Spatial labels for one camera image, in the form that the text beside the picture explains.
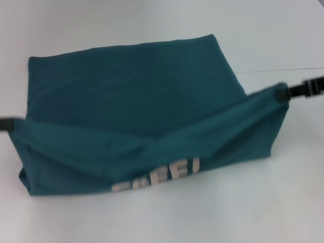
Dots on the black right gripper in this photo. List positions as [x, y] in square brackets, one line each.
[316, 87]

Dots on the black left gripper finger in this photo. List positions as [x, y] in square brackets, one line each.
[6, 124]

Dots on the teal blue shirt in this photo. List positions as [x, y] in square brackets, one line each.
[126, 126]

